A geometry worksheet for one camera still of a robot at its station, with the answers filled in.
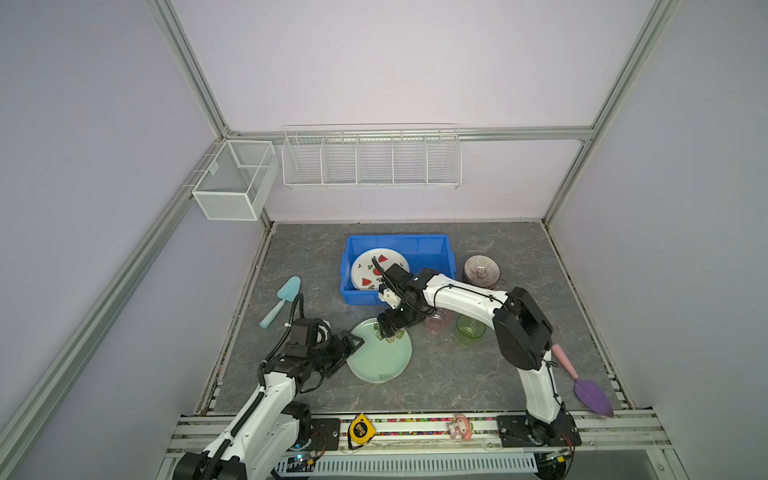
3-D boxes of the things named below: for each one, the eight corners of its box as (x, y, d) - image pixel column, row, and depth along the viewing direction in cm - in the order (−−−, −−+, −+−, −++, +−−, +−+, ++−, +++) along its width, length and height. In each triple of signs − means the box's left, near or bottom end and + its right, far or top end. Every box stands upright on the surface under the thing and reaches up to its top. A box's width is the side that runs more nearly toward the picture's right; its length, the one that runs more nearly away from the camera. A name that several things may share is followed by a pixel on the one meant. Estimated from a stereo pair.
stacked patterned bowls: (458, 295, 102) (464, 275, 93) (461, 272, 108) (467, 252, 99) (490, 302, 100) (500, 282, 91) (491, 278, 106) (501, 258, 97)
